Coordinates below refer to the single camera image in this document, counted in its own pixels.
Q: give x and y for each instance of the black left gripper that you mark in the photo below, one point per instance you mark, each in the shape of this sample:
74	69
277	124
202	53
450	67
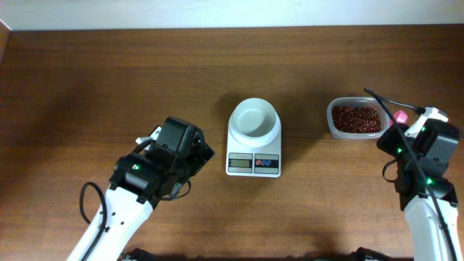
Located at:
197	161

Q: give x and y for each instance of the white round bowl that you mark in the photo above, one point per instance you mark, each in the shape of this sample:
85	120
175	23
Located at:
254	117

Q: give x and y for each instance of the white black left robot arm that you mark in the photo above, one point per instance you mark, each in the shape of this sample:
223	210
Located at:
115	222

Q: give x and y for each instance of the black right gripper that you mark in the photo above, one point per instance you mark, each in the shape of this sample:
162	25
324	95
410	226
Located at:
388	138

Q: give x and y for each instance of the clear plastic bean container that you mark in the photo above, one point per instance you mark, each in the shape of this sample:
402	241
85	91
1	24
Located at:
357	102

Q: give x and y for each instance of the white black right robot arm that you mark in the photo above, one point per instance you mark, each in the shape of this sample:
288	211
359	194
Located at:
426	197

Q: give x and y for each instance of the pink plastic measuring scoop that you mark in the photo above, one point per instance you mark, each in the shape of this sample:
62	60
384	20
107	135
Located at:
401	116

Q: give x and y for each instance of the red beans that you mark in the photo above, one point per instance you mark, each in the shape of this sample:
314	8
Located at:
356	119

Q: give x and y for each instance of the white digital kitchen scale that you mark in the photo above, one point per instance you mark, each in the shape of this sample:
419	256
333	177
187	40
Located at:
254	157

